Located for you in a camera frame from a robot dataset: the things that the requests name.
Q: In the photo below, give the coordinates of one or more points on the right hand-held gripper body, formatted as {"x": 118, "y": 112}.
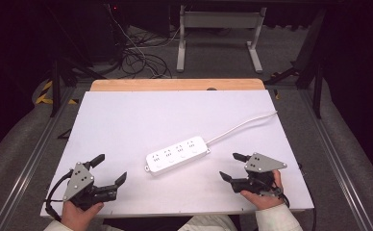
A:
{"x": 261, "y": 164}

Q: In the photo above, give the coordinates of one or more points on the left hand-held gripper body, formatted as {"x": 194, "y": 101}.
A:
{"x": 79, "y": 179}

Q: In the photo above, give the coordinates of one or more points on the person's left hand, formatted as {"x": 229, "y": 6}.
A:
{"x": 75, "y": 215}

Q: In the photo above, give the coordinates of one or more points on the person's right hand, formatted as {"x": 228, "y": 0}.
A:
{"x": 264, "y": 200}

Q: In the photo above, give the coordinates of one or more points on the white power strip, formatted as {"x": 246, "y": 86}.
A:
{"x": 176, "y": 155}

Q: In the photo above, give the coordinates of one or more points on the white table board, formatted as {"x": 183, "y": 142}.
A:
{"x": 136, "y": 115}

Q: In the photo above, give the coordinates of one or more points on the yellow black hazard tape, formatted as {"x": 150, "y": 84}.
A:
{"x": 43, "y": 99}

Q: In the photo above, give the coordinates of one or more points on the black tripod stand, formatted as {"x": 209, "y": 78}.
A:
{"x": 57, "y": 83}

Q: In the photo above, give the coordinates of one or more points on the wooden table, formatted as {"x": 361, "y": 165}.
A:
{"x": 175, "y": 84}

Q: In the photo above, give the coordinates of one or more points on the black metal stand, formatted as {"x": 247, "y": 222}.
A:
{"x": 317, "y": 80}

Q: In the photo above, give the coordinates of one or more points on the aluminium floor rail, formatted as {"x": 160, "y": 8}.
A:
{"x": 335, "y": 160}
{"x": 30, "y": 160}

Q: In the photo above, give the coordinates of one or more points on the white metal stand frame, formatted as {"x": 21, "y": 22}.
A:
{"x": 219, "y": 20}

